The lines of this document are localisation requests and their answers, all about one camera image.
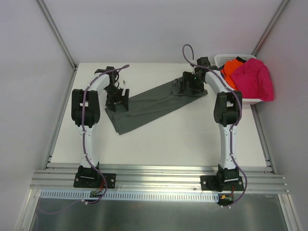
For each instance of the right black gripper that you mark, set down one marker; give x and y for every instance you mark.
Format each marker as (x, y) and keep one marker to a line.
(184, 85)

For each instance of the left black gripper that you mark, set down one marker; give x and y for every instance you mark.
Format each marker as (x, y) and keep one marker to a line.
(118, 101)

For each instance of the grey t shirt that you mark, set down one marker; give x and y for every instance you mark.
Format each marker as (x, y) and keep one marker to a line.
(151, 105)

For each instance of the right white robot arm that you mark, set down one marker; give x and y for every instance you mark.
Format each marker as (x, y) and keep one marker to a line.
(227, 113)

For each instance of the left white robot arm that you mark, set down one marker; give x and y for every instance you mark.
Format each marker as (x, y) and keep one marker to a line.
(86, 113)

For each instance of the orange t shirt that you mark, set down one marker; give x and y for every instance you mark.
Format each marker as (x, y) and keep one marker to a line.
(228, 70)

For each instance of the pink t shirt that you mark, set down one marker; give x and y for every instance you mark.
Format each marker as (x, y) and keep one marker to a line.
(253, 80)

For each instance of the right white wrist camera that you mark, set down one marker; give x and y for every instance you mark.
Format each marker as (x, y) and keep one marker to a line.
(194, 67)

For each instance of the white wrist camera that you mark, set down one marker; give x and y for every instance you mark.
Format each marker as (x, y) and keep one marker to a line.
(122, 84)
(194, 67)

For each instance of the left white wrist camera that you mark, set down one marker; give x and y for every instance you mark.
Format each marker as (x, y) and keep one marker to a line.
(122, 84)

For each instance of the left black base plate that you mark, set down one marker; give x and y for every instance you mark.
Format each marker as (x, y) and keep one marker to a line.
(84, 182)

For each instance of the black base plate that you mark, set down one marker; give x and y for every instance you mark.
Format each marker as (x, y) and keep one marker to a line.
(84, 182)
(211, 183)

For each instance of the right aluminium corner post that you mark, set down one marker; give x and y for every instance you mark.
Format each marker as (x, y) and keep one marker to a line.
(270, 26)

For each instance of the aluminium corner post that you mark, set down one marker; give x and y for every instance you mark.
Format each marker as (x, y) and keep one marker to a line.
(56, 32)
(270, 26)

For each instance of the white slotted cable duct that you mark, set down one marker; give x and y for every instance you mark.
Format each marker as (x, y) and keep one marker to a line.
(132, 195)

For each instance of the aluminium mounting rail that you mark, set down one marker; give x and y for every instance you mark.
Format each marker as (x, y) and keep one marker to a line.
(158, 178)

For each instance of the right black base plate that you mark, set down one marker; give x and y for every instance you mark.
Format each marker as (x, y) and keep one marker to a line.
(211, 183)

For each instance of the left aluminium corner post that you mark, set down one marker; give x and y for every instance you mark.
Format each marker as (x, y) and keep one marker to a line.
(56, 32)

